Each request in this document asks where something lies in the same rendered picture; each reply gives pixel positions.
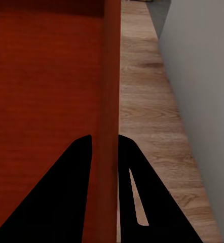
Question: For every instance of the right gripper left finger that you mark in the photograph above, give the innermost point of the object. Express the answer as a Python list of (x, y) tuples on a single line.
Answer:
[(54, 211)]

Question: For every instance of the storage box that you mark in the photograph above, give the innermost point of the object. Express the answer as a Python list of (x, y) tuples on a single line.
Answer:
[(60, 81)]

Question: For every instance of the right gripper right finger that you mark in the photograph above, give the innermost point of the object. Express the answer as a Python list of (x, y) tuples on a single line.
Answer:
[(167, 222)]

